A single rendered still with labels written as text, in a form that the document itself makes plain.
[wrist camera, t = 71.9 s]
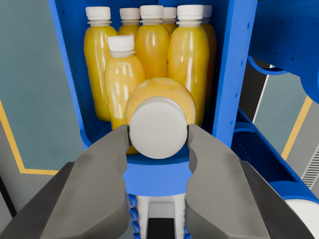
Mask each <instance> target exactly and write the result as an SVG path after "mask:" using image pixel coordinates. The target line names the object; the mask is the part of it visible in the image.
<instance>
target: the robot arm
mask: <svg viewBox="0 0 319 239"><path fill-rule="evenodd" d="M129 132H130V126H129V125H127V124H123V125H120V126H119V127H117V128H116V129H114V130H113V131H111V132H110V133H108V134H107V135H105V136H104V137H102V138H101V139H99V140H98V141H96V142H95V143H93V144H92V145H91V146H90V147H89V148H87V149H86V150H85V151H84V152H83V153H82V154H81V155H80V156H79V157H78V158H77V159H76V160H75V161H74V162H67V163H66V164H65V165H64V166H63V167H62V168H61V169H60V170H59V171H58V172H57V173H56V174H55V175H54V176H53V177H52V178H51V179H50V180H49V181H48V183H47V184H46V185H45V186H44V187H43V188H42V189H41V190H40V191H39V192H38V193H37V194H36V195H35V196H34V197H33V198H32V199H31V200H30V201H29V202H28V203H27V204H26V205H25V206H24V207H23V208H22V209H21V210H20V211H19V212H18V213H17V215H16V216H15V217H14V218H13V219H12V220H11V222H10V223H9V224H8V225H7V226H6V228H5V229H4V230H3V232H2V233H1V234H0V239H117V238H118V237H120V236H121V235H122V234H123V233H124V232H125V231H126V230H127V228H128V214H129V206H128V199H127V193H126V185H125V180H124V179H123V178H122V176H123V174H124V173H125V171H126V170H127V168H128V167H127V159H126V152H127V150H128V149H129V147H131V139H130V135H129ZM186 147H188V148H189V150H190V151H189V165H188V167H189V170H190V171H191V173H192V176H191V177H190V178H189V179H188V181H187V192H186V206H185V228H186V230H187V232H188V233H189V234H190V235H191V236H193V237H194V238H195V239H315V238H314V236H313V235H312V233H311V232H310V230H309V229H308V227H307V226H306V225H305V223H304V222H303V221H302V220H301V218H300V217H299V216H298V215H297V213H296V212H295V211H294V210H293V209H292V208H291V206H289V205H288V204H287V203H286V202H285V200H284V199H283V198H282V197H281V196H280V195H279V194H278V193H277V192H276V191H275V190H274V189H273V188H272V187H271V186H270V185H269V183H268V182H267V181H266V180H265V179H264V178H263V177H262V176H261V175H260V174H259V173H258V172H257V171H256V170H255V169H254V167H253V166H252V165H251V164H250V163H249V162H248V161H242V160H241V159H240V158H239V157H238V156H237V155H236V154H235V153H234V152H233V151H232V150H231V149H230V148H229V147H228V146H226V145H225V144H224V143H222V142H221V141H220V140H218V139H217V138H215V137H214V136H212V135H211V134H209V133H208V132H206V131H205V130H203V129H202V128H200V127H199V126H197V125H196V124H187V139H186Z"/></svg>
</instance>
